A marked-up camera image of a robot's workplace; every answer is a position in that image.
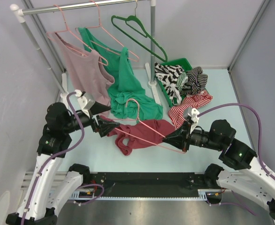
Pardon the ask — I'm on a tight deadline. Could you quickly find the dark striped garment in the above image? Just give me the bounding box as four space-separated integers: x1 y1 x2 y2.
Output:
177 67 208 96

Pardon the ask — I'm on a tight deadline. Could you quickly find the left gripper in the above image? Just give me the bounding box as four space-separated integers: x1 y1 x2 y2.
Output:
63 101 120 136

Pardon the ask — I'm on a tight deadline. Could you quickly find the pink hanger under green top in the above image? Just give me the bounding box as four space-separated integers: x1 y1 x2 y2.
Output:
75 0 140 63

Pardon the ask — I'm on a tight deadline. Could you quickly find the green plastic hanger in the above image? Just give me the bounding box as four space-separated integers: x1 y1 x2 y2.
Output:
111 0 168 62

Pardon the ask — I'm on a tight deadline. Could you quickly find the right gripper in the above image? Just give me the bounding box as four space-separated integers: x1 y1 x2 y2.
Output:
162 120 224 152

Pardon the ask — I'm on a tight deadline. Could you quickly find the metal clothes rack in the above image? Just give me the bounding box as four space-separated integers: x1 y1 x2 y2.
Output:
9 0 161 120

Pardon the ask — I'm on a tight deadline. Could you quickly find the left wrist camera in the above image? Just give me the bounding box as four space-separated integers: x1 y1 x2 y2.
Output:
75 90 95 117

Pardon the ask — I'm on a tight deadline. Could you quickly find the dusty pink tank top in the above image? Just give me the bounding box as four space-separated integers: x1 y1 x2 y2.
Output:
52 33 115 106

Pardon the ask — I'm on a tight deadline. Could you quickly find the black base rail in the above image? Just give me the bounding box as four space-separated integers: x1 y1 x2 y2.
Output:
78 172 222 203

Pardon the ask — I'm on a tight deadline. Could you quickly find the green tank top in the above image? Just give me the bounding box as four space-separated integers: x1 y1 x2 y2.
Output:
78 27 163 120

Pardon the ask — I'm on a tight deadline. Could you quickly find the dark red tank top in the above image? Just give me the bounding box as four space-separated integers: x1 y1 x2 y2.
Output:
99 114 176 157

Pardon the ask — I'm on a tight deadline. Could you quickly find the red white striped garment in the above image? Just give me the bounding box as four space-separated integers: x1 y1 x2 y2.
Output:
168 90 213 128

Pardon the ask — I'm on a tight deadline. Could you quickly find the black white zigzag garment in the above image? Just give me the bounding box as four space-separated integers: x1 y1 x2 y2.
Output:
154 62 183 105

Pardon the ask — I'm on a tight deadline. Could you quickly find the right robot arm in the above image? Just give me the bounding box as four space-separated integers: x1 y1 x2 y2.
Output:
163 120 275 221

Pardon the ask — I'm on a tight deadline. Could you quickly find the green plastic bin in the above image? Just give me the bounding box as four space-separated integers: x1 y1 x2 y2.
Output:
156 58 193 108

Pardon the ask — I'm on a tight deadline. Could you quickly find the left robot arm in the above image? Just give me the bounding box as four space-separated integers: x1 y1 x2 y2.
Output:
6 102 119 225

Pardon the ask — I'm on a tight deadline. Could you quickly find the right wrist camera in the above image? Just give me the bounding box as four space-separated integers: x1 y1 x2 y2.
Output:
183 107 200 134

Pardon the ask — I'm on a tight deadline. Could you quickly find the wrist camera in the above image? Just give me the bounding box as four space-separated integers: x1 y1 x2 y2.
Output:
183 107 200 134
75 90 95 117

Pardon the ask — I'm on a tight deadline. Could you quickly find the pink wire hanger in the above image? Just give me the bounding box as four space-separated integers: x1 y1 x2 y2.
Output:
111 98 187 154

